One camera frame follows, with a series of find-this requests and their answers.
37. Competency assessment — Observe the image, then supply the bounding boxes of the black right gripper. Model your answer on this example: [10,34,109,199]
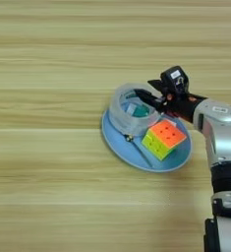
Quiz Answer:
[134,78,208,124]

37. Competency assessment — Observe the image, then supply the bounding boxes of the small screwdriver striped handle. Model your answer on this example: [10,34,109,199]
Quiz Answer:
[123,132,154,168]

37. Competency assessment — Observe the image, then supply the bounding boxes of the blue round plate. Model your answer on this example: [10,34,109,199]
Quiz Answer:
[101,104,194,173]

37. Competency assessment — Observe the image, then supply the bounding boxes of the clear tape roll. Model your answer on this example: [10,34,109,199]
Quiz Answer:
[107,82,162,138]

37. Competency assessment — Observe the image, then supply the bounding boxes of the colourful puzzle cube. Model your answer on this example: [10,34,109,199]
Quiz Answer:
[141,118,188,161]

